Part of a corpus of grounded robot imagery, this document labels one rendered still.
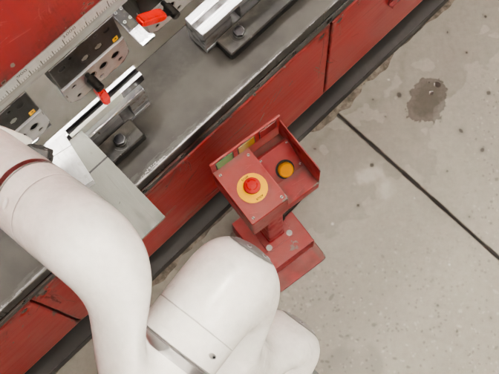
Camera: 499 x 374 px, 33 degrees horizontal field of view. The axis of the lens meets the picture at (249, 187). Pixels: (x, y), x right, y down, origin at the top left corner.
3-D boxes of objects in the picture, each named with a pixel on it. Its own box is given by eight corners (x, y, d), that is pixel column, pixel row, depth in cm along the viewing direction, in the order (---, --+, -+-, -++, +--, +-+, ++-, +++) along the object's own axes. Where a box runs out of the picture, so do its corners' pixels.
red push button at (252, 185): (250, 200, 196) (249, 197, 192) (240, 187, 196) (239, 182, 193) (264, 190, 196) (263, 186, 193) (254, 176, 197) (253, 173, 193)
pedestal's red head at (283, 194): (254, 235, 205) (251, 219, 188) (215, 185, 209) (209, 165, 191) (319, 187, 207) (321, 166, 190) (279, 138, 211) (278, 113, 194)
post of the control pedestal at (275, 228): (269, 243, 259) (265, 200, 207) (259, 229, 261) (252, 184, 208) (284, 232, 260) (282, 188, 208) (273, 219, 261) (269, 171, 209)
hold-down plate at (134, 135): (47, 229, 186) (43, 227, 183) (31, 212, 187) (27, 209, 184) (147, 138, 190) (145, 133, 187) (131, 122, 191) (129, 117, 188)
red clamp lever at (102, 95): (107, 108, 162) (96, 90, 153) (93, 94, 163) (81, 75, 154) (113, 102, 163) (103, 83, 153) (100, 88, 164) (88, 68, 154)
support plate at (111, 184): (100, 278, 170) (99, 277, 170) (18, 189, 176) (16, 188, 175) (165, 217, 173) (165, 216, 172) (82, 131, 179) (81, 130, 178)
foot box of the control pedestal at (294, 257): (276, 295, 267) (276, 290, 255) (229, 234, 273) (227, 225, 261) (327, 257, 269) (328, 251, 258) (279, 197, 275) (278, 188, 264)
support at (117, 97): (75, 141, 180) (71, 137, 177) (73, 139, 181) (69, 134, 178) (123, 98, 182) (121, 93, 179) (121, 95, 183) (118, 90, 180)
